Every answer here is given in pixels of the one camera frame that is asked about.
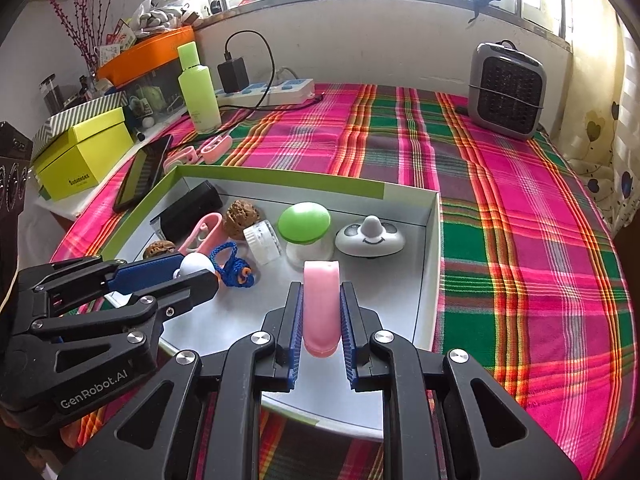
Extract orange bin lid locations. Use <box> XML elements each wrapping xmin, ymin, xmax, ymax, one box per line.
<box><xmin>96</xmin><ymin>25</ymin><xmax>197</xmax><ymax>86</ymax></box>

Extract white grey knob toy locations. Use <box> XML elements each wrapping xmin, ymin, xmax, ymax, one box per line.
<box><xmin>334</xmin><ymin>215</ymin><xmax>405</xmax><ymax>260</ymax></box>

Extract pink green plaid blanket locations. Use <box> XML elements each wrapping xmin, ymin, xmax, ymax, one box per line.
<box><xmin>50</xmin><ymin>82</ymin><xmax>633</xmax><ymax>480</ymax></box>

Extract light green bottle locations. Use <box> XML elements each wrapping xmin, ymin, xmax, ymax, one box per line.
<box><xmin>177</xmin><ymin>42</ymin><xmax>222</xmax><ymax>135</ymax></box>

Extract small clear white jar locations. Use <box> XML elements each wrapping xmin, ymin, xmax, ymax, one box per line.
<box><xmin>243</xmin><ymin>219</ymin><xmax>282</xmax><ymax>267</ymax></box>

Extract green white cardboard box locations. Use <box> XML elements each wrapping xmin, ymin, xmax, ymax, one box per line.
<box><xmin>102</xmin><ymin>165</ymin><xmax>443</xmax><ymax>443</ymax></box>

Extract green plush toy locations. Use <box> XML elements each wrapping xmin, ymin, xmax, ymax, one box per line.
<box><xmin>132</xmin><ymin>85</ymin><xmax>166</xmax><ymax>116</ymax></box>

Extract colourful card packets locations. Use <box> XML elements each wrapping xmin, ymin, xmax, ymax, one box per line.
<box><xmin>95</xmin><ymin>20</ymin><xmax>138</xmax><ymax>68</ymax></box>

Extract heart print curtain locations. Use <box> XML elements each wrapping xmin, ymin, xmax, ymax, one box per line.
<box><xmin>555</xmin><ymin>10</ymin><xmax>640</xmax><ymax>241</ymax></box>

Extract red berry branches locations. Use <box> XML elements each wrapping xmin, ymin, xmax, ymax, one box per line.
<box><xmin>47</xmin><ymin>0</ymin><xmax>126</xmax><ymax>76</ymax></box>

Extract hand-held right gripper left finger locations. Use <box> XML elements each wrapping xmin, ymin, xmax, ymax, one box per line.
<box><xmin>59</xmin><ymin>281</ymin><xmax>306</xmax><ymax>480</ymax></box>

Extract white ball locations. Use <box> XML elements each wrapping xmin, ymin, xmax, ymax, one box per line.
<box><xmin>177</xmin><ymin>252</ymin><xmax>219</xmax><ymax>281</ymax></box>

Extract clear storage bin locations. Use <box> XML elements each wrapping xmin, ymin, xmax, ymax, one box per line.
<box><xmin>122</xmin><ymin>67</ymin><xmax>196</xmax><ymax>128</ymax></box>

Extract small pink case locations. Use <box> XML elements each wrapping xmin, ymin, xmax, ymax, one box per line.
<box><xmin>200</xmin><ymin>135</ymin><xmax>234</xmax><ymax>163</ymax></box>

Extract black charger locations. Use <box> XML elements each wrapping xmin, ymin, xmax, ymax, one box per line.
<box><xmin>217</xmin><ymin>57</ymin><xmax>250</xmax><ymax>94</ymax></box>

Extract dark glass jar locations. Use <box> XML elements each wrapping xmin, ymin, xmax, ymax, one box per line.
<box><xmin>39</xmin><ymin>75</ymin><xmax>65</xmax><ymax>116</ymax></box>

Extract black cable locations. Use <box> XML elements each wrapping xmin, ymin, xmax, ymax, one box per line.
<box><xmin>223</xmin><ymin>30</ymin><xmax>321</xmax><ymax>111</ymax></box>

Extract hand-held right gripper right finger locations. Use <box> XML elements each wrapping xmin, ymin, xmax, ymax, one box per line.
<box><xmin>340</xmin><ymin>282</ymin><xmax>583</xmax><ymax>480</ymax></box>

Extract pink white clip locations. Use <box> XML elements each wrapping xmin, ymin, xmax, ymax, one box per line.
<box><xmin>176</xmin><ymin>212</ymin><xmax>224</xmax><ymax>257</ymax></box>

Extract black smartphone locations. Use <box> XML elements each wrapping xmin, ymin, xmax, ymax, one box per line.
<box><xmin>112</xmin><ymin>134</ymin><xmax>174</xmax><ymax>213</ymax></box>

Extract grey white striped box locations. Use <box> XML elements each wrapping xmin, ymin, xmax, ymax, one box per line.
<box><xmin>32</xmin><ymin>92</ymin><xmax>128</xmax><ymax>148</ymax></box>

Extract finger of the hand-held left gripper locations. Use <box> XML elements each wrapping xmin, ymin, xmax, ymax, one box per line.
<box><xmin>12</xmin><ymin>268</ymin><xmax>221</xmax><ymax>386</ymax></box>
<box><xmin>17</xmin><ymin>254</ymin><xmax>187</xmax><ymax>311</ymax></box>

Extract green white mushroom toy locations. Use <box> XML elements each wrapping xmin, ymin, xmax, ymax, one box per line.
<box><xmin>277</xmin><ymin>202</ymin><xmax>333</xmax><ymax>266</ymax></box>

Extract black flashlight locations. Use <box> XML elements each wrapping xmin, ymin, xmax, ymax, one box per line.
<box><xmin>150</xmin><ymin>180</ymin><xmax>224</xmax><ymax>243</ymax></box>

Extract blue braided cord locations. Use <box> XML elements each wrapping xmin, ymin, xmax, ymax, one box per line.
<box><xmin>207</xmin><ymin>241</ymin><xmax>257</xmax><ymax>289</ymax></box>

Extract brown walnut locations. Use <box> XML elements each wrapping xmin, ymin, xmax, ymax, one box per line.
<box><xmin>142</xmin><ymin>240</ymin><xmax>178</xmax><ymax>261</ymax></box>
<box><xmin>222</xmin><ymin>200</ymin><xmax>262</xmax><ymax>240</ymax></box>

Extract grey space heater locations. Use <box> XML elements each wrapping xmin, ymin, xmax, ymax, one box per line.
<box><xmin>467</xmin><ymin>40</ymin><xmax>546</xmax><ymax>142</ymax></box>

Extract small pink clip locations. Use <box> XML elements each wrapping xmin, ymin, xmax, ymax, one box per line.
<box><xmin>164</xmin><ymin>146</ymin><xmax>202</xmax><ymax>167</ymax></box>

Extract white power strip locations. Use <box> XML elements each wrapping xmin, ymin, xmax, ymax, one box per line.
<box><xmin>214</xmin><ymin>77</ymin><xmax>316</xmax><ymax>107</ymax></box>

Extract white gloves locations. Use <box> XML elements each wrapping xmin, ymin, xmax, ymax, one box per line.
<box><xmin>135</xmin><ymin>0</ymin><xmax>193</xmax><ymax>31</ymax></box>

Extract yellow green box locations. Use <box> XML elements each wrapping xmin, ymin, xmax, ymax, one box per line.
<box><xmin>31</xmin><ymin>107</ymin><xmax>136</xmax><ymax>202</ymax></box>

